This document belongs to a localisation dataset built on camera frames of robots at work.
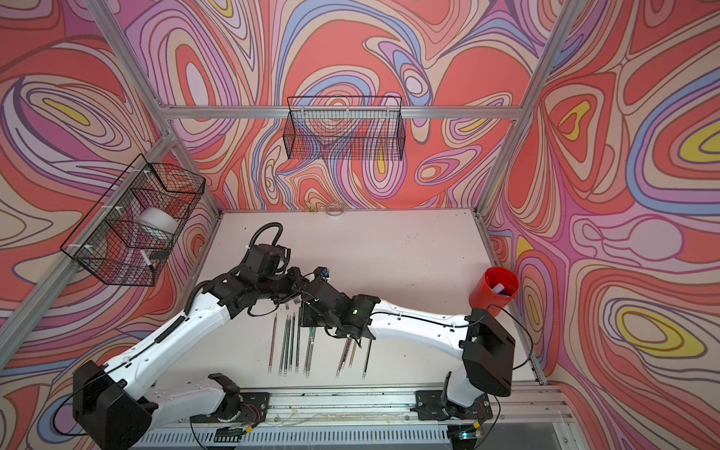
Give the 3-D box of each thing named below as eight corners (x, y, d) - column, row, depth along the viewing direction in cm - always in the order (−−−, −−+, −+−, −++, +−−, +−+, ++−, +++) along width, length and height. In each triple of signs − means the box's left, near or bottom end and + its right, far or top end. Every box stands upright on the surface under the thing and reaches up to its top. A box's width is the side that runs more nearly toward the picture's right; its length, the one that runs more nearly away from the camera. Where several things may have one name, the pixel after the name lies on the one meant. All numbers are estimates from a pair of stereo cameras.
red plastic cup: (473, 316, 92) (488, 296, 81) (466, 288, 99) (479, 266, 88) (510, 316, 92) (529, 296, 81) (500, 288, 99) (517, 266, 88)
